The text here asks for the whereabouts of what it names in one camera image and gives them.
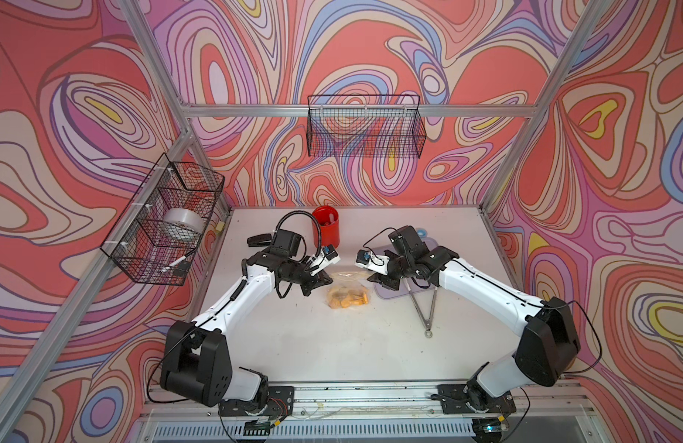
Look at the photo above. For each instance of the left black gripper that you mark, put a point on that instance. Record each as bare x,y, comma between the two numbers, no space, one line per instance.
318,279

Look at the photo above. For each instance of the black wire basket at back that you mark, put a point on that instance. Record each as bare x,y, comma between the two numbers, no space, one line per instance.
365,126

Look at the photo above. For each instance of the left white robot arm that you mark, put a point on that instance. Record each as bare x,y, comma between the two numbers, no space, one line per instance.
197,365

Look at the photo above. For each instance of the lilac plastic tray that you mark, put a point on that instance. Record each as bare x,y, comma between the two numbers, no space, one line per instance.
407,286

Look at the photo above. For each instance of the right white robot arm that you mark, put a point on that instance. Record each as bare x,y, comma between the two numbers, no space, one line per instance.
548,340

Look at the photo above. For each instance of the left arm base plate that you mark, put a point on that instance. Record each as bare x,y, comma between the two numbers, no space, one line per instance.
257,418

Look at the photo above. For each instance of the clear bag with yellow lion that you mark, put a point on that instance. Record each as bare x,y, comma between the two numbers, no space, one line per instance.
348,289

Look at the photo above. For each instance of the white marker in basket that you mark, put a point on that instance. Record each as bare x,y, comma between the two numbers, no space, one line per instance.
174,264

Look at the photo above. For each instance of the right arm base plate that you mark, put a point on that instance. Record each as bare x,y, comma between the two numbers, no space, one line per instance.
463,399

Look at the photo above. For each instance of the black wire basket on left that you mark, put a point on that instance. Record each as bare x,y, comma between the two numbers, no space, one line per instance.
156,240

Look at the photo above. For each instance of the red cylindrical cup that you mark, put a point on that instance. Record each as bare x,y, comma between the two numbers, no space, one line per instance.
327,218

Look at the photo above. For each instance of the black wire basket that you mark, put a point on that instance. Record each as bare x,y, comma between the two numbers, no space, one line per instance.
365,126
156,240

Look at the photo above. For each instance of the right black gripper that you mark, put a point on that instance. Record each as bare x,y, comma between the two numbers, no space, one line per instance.
385,280

